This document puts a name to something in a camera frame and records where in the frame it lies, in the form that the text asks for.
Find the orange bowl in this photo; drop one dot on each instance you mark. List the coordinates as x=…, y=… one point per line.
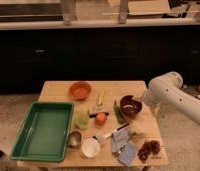
x=80, y=90

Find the silver fork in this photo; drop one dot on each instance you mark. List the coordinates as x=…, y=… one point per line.
x=116, y=154

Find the blue grey cloth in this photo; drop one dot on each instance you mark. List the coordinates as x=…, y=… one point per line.
x=127, y=155

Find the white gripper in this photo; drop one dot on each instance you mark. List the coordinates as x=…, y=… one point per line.
x=149, y=99

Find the green chili pepper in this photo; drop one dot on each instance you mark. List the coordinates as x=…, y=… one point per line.
x=120, y=118

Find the yellow peeled banana toy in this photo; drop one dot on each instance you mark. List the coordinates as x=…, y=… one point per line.
x=100, y=99

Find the white bowl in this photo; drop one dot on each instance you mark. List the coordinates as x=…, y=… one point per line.
x=90, y=148

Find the wooden table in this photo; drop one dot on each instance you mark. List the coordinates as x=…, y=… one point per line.
x=145, y=124

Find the bunch of red grapes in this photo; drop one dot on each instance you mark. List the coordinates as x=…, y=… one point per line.
x=149, y=147

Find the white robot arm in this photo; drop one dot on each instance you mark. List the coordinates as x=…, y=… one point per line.
x=167, y=88

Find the small green cup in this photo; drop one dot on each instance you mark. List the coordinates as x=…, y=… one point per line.
x=82, y=121

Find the black handled spatula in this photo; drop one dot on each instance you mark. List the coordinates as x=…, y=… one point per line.
x=102, y=138

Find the orange fruit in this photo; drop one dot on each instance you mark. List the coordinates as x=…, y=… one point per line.
x=100, y=119

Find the black handled knife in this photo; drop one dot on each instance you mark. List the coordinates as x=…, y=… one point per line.
x=92, y=112

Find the small metal cup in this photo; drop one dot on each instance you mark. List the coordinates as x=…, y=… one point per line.
x=75, y=139

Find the dark brown bowl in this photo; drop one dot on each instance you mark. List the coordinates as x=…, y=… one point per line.
x=129, y=106

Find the green plastic tray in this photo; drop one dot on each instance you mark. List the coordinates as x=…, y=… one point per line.
x=44, y=133

